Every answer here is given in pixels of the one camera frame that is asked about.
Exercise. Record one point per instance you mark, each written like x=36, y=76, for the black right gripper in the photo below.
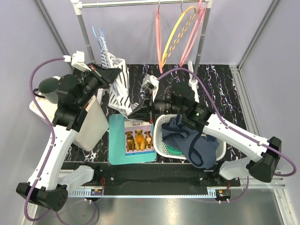
x=144, y=113

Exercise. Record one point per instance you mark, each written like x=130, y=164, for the pink plastic hanger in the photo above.
x=194, y=33

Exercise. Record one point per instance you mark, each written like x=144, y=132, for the white perforated plastic basket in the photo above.
x=161, y=148

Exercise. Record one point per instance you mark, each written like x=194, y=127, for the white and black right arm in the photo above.
x=262, y=155

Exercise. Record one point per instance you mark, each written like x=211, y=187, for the dog picture book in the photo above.
x=138, y=137

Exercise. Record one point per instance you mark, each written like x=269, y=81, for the striped white tank top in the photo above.
x=119, y=91

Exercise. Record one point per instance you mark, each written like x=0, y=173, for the metal clothes rack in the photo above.
x=78, y=6

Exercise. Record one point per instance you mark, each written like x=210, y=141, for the light blue wire hanger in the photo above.
x=106, y=62

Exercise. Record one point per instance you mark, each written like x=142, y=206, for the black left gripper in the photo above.
x=106, y=76

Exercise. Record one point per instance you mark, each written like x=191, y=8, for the dark grey mug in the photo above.
x=47, y=89

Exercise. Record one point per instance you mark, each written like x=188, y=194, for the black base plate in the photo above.
x=159, y=179

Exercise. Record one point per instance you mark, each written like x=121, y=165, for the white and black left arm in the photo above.
x=45, y=188

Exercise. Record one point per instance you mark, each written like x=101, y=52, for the green tank top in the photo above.
x=173, y=151

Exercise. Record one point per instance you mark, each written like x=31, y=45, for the coral pink hanger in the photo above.
x=158, y=38

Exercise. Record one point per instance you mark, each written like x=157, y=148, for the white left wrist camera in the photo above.
x=77, y=61

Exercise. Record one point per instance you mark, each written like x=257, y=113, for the white storage box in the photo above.
x=91, y=126

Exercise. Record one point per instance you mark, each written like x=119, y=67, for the yellow hanger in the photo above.
x=186, y=18

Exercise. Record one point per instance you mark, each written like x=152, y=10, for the teal tray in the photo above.
x=117, y=145

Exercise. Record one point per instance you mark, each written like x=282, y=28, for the navy blue tank top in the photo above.
x=199, y=150

